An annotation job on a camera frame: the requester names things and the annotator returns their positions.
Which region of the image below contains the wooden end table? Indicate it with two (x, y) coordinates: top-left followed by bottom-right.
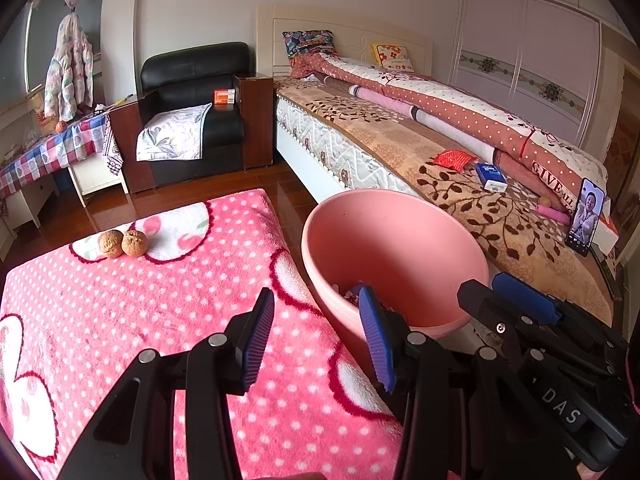
(232, 74), (275, 171)
(107, 94), (156, 195)

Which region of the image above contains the floral cloth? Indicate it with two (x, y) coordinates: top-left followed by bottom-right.
(136, 102), (213, 162)

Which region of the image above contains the smartphone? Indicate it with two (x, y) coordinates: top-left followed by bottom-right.
(565, 177), (607, 258)

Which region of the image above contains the red polka-dot quilt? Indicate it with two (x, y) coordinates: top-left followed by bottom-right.
(290, 54), (608, 211)

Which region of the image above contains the blue tissue pack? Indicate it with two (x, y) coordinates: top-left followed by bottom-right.
(475, 162), (508, 193)

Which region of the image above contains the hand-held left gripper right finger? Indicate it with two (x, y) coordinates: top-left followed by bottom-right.
(358, 285), (551, 480)

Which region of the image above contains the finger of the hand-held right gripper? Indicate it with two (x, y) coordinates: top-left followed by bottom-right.
(457, 280), (538, 361)
(491, 272), (630, 361)

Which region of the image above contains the colourful patterned pillow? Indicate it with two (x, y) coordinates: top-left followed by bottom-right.
(282, 30), (337, 60)

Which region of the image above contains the cardboard box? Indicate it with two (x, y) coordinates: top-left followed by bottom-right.
(27, 91), (66, 136)

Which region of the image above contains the pale puffer jacket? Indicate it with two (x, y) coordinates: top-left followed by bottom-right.
(44, 10), (95, 122)

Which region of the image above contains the black leather armchair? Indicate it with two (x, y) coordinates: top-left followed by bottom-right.
(137, 41), (251, 186)

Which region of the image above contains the brown patterned door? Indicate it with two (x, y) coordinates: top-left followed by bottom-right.
(602, 67), (640, 221)

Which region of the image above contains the white wardrobe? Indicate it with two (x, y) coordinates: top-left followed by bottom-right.
(447, 0), (608, 148)

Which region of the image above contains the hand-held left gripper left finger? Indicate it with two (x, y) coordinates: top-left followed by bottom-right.
(57, 287), (277, 480)

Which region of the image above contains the brown leaf-pattern blanket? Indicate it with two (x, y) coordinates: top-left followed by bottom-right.
(274, 76), (613, 326)

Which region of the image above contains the white desk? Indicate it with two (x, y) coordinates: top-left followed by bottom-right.
(0, 152), (130, 233)

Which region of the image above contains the checked tablecloth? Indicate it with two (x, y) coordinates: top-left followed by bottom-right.
(0, 110), (113, 201)

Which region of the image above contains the pink tube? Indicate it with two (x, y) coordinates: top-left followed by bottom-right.
(537, 204), (572, 226)

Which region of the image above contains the pink polka-dot blanket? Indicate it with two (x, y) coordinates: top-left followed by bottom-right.
(0, 189), (416, 480)

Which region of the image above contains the walnut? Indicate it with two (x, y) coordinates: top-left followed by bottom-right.
(98, 230), (124, 259)
(122, 230), (149, 258)

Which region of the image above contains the black white patterned cloth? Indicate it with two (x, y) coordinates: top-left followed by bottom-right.
(101, 119), (125, 176)

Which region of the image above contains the pink plastic bucket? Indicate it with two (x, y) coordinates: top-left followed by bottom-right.
(301, 189), (490, 341)

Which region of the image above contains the white bed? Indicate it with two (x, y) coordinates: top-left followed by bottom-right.
(256, 4), (621, 321)

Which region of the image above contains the yellow floral pillow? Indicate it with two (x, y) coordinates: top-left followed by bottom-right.
(371, 42), (416, 72)

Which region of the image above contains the red packet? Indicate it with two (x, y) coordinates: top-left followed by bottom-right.
(433, 150), (478, 171)

